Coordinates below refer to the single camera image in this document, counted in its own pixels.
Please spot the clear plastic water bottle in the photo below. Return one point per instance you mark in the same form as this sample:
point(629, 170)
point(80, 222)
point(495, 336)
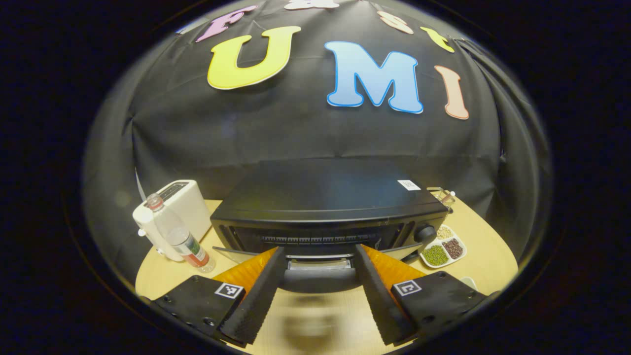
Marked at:
point(185, 239)

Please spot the clear glass jar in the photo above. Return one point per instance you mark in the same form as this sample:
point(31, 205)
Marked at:
point(441, 197)

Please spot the black backdrop cloth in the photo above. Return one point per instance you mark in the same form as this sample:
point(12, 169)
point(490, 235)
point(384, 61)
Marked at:
point(296, 133)

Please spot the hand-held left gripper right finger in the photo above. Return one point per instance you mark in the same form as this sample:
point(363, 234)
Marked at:
point(382, 301)

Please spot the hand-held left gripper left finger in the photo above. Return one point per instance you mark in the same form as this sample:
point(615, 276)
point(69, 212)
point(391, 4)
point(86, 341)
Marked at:
point(256, 301)

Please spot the divided plate of beans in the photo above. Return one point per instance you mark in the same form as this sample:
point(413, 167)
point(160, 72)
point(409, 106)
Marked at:
point(443, 249)

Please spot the black electric oven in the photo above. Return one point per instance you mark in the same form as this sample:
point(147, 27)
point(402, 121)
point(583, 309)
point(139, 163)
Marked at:
point(320, 197)

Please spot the white toaster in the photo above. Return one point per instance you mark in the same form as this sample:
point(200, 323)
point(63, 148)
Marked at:
point(190, 207)

